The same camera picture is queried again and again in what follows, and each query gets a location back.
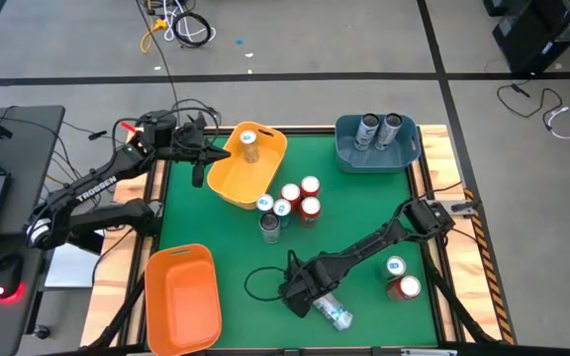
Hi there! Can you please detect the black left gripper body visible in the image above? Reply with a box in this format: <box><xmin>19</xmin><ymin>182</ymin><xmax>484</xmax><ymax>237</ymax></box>
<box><xmin>171</xmin><ymin>114</ymin><xmax>212</xmax><ymax>189</ymax></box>

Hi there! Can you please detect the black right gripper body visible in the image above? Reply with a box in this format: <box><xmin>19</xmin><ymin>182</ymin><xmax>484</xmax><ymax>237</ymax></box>
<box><xmin>278</xmin><ymin>259</ymin><xmax>329</xmax><ymax>306</ymax></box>

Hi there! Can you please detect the yellow plastic bin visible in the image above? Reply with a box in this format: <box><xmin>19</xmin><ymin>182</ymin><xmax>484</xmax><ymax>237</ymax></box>
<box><xmin>206</xmin><ymin>121</ymin><xmax>289</xmax><ymax>211</ymax></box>

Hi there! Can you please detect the red soda can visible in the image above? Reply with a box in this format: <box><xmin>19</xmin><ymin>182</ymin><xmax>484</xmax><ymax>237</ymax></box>
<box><xmin>298</xmin><ymin>196</ymin><xmax>323</xmax><ymax>228</ymax></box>
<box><xmin>299</xmin><ymin>175</ymin><xmax>322</xmax><ymax>199</ymax></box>
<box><xmin>279</xmin><ymin>182</ymin><xmax>303</xmax><ymax>212</ymax></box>
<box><xmin>386</xmin><ymin>274</ymin><xmax>423</xmax><ymax>303</ymax></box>

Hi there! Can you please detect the orange plastic bin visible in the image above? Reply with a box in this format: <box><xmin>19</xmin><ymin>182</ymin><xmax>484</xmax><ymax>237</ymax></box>
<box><xmin>143</xmin><ymin>242</ymin><xmax>224</xmax><ymax>356</ymax></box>

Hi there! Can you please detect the blue-grey plastic bin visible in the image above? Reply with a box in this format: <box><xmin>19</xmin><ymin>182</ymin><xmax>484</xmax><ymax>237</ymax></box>
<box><xmin>333</xmin><ymin>114</ymin><xmax>423</xmax><ymax>175</ymax></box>

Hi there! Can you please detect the black desk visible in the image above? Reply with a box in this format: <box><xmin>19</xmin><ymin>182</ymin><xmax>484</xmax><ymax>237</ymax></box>
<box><xmin>0</xmin><ymin>104</ymin><xmax>66</xmax><ymax>356</ymax></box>

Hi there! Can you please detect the light wooden table board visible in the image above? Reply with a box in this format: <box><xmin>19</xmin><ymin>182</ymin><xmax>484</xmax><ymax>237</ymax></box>
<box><xmin>80</xmin><ymin>123</ymin><xmax>507</xmax><ymax>347</ymax></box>

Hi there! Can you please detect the white sheet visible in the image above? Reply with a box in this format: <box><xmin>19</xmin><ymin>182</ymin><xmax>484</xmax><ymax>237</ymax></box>
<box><xmin>44</xmin><ymin>241</ymin><xmax>106</xmax><ymax>290</ymax></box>

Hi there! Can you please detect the yellow black hazard tape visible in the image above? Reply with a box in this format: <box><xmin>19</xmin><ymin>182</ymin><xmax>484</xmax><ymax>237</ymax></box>
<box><xmin>462</xmin><ymin>187</ymin><xmax>517</xmax><ymax>346</ymax></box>

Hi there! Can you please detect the black computer mouse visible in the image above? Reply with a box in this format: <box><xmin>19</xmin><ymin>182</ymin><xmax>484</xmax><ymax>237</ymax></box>
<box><xmin>0</xmin><ymin>253</ymin><xmax>26</xmax><ymax>301</ymax></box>

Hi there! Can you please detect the black equipment case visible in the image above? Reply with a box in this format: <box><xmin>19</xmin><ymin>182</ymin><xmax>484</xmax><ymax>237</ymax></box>
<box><xmin>482</xmin><ymin>0</ymin><xmax>570</xmax><ymax>76</ymax></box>

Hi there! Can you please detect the thin black floor cable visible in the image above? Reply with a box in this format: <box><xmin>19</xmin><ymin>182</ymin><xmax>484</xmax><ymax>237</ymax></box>
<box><xmin>170</xmin><ymin>97</ymin><xmax>223</xmax><ymax>130</ymax></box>

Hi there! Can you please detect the long black floor cable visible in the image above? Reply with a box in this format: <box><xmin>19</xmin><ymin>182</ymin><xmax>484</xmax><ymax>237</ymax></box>
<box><xmin>134</xmin><ymin>0</ymin><xmax>182</xmax><ymax>128</ymax></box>

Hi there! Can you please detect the coiled black cable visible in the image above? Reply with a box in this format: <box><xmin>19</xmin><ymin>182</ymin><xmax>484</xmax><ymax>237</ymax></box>
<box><xmin>171</xmin><ymin>10</ymin><xmax>215</xmax><ymax>49</ymax></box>

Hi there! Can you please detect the yellow floor cable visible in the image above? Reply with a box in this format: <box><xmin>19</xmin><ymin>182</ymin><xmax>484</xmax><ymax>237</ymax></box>
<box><xmin>139</xmin><ymin>17</ymin><xmax>168</xmax><ymax>54</ymax></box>

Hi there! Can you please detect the grey metal bracket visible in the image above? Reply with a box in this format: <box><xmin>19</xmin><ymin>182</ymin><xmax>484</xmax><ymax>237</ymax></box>
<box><xmin>426</xmin><ymin>197</ymin><xmax>482</xmax><ymax>219</ymax></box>

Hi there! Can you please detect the black floor cable with plug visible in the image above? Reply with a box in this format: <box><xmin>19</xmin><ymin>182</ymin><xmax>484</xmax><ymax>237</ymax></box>
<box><xmin>495</xmin><ymin>81</ymin><xmax>566</xmax><ymax>120</ymax></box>

